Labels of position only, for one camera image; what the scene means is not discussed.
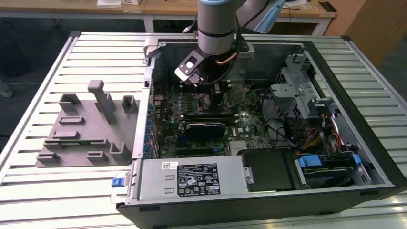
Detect silver chipset heatsink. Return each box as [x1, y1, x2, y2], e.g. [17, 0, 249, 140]
[230, 140, 250, 151]

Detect small black desk object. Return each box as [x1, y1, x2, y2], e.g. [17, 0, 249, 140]
[319, 1, 338, 12]

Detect white rimmed wrist camera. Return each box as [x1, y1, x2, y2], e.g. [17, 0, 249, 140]
[174, 49, 206, 87]

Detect black RAM stick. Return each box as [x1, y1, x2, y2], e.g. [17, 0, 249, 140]
[183, 113, 238, 120]
[185, 118, 238, 125]

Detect green RAM stick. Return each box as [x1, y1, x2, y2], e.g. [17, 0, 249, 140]
[59, 140, 106, 146]

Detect hanging cable with plug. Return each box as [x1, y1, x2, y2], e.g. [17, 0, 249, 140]
[182, 13, 201, 33]

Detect yellow orange power wires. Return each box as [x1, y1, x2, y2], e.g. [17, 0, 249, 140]
[298, 137, 324, 150]

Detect green motherboard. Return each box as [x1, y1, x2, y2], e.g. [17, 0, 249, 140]
[150, 80, 281, 159]

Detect thin metal locking lever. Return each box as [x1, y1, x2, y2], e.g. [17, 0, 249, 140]
[229, 98, 249, 111]

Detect wooden cabinet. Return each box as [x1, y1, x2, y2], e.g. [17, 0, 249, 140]
[326, 0, 407, 66]

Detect black plastic shroud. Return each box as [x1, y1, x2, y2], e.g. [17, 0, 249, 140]
[241, 148, 303, 193]

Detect black camera cable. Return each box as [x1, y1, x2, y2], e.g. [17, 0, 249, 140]
[234, 14, 254, 57]

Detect large white box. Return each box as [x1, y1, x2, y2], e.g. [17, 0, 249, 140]
[97, 0, 123, 9]

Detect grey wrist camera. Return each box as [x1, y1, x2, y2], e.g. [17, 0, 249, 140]
[238, 42, 257, 60]

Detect grey parts rack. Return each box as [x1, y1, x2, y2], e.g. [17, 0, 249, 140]
[34, 80, 142, 169]

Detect orange flat data wire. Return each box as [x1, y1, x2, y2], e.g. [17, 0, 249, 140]
[333, 132, 346, 153]

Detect hard disk in blue carrier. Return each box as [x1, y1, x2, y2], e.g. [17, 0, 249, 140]
[294, 152, 373, 188]

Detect silver power supply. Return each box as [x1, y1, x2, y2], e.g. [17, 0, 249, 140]
[137, 157, 250, 201]

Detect black graphics card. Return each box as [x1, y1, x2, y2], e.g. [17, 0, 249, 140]
[186, 122, 227, 139]

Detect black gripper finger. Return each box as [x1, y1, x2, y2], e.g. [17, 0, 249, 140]
[210, 83, 230, 112]

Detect silver metal drive cage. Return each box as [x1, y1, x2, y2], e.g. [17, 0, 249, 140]
[270, 52, 325, 121]

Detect black expansion slot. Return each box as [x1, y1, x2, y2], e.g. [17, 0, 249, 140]
[177, 147, 223, 155]

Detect black PC case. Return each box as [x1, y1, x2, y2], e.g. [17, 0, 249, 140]
[110, 35, 407, 225]

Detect metal socket cover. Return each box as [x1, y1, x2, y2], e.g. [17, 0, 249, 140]
[227, 83, 249, 107]

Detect cable with copper sleeve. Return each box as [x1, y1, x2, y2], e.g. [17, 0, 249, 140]
[215, 52, 239, 67]

